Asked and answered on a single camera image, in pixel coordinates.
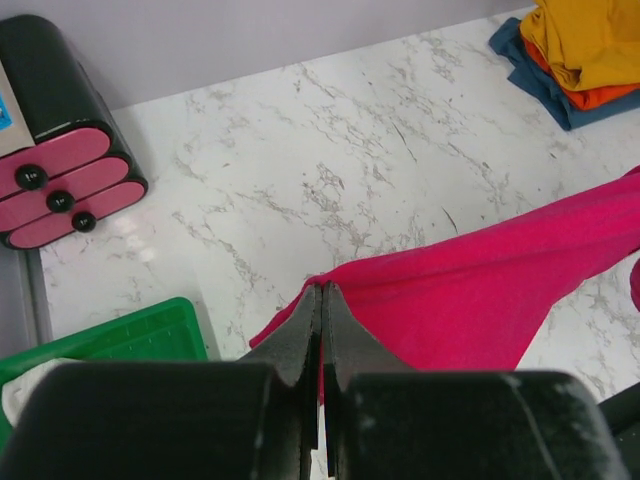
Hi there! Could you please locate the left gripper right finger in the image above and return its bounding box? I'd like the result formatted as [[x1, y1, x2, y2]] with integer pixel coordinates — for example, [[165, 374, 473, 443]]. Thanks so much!
[[321, 282, 413, 479]]

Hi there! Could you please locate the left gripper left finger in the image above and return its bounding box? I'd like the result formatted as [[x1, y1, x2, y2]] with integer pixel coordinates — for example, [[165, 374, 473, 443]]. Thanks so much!
[[238, 286, 322, 479]]

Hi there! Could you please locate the crimson red t-shirt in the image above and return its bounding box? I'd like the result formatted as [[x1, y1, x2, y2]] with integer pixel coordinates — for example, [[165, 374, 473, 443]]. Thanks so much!
[[248, 164, 640, 406]]

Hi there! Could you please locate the green plastic tray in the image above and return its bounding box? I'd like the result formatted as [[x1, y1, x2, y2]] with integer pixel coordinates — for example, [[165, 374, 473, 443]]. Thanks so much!
[[0, 296, 209, 451]]

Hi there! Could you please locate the black pink mini drawer unit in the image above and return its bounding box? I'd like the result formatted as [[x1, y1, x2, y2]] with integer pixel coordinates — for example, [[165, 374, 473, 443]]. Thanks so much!
[[1, 14, 148, 250]]

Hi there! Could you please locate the white crumpled cloth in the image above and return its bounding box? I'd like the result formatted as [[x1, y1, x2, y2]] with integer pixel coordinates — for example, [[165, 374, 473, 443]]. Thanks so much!
[[1, 358, 76, 427]]

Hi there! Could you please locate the blue folded t-shirt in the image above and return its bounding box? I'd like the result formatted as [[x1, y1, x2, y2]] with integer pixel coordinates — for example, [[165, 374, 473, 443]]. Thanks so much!
[[488, 17, 639, 131]]

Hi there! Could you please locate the orange folded t-shirt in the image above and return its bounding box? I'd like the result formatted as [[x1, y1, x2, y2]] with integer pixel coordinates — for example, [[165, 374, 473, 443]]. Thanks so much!
[[522, 38, 639, 111]]

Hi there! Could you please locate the colourful paperback book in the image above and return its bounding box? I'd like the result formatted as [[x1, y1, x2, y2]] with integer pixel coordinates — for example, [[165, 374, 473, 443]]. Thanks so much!
[[0, 65, 35, 157]]

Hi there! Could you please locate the mustard yellow folded t-shirt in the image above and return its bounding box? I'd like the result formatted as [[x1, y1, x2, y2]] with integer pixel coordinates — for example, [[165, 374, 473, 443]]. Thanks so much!
[[520, 0, 639, 91]]

